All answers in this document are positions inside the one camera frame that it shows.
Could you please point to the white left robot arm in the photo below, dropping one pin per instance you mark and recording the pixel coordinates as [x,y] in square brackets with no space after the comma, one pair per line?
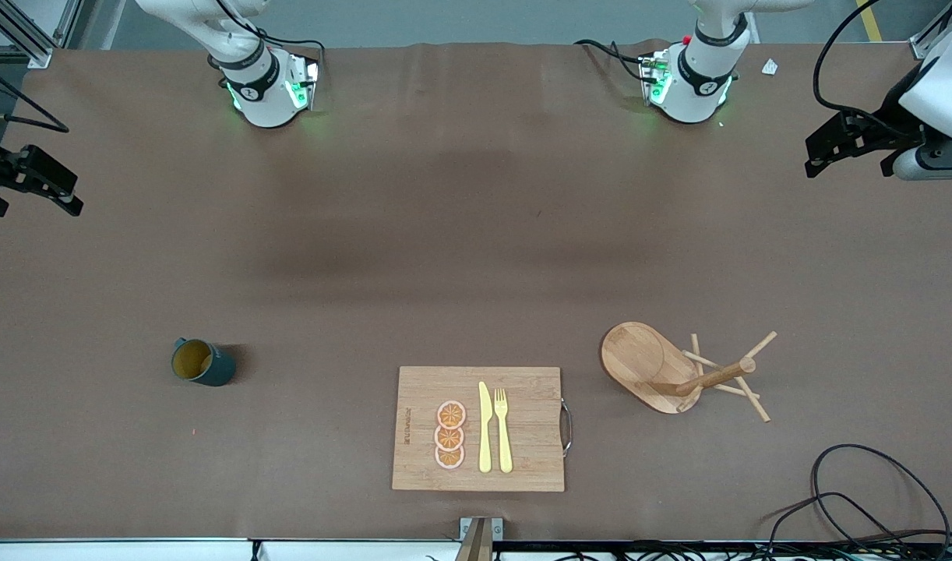
[698,82]

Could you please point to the aluminium frame post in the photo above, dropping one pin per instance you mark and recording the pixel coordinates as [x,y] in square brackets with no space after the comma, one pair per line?
[925,45]
[24,39]

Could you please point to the white table edge rail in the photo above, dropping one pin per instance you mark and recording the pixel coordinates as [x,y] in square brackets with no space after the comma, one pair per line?
[133,552]

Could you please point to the yellow plastic fork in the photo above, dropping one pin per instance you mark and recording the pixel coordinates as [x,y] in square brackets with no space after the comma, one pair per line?
[504,444]

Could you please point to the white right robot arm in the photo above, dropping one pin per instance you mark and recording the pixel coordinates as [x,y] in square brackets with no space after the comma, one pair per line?
[262,86]

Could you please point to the wooden mug rack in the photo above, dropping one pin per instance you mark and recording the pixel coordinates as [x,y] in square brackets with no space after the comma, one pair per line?
[647,362]

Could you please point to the small white paper scrap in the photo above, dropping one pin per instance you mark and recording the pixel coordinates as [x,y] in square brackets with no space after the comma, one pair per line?
[770,67]

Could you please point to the metal bracket with post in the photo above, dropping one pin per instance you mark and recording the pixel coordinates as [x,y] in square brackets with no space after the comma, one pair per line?
[480,541]

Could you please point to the bamboo cutting board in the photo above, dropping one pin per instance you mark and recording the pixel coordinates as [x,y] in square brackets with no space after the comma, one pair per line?
[523,436]

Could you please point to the orange slice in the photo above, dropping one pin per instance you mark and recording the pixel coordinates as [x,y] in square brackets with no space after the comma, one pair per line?
[449,437]
[451,414]

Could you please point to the table cover sheet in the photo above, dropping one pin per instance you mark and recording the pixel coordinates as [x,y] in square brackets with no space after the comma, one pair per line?
[445,234]

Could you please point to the dark teal ribbed cup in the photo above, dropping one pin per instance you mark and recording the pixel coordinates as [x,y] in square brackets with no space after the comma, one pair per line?
[203,365]

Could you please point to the yellow plastic knife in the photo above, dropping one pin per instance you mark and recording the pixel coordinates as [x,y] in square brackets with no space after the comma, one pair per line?
[484,436]

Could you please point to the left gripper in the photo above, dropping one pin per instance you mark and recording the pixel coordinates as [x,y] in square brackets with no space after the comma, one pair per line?
[886,125]

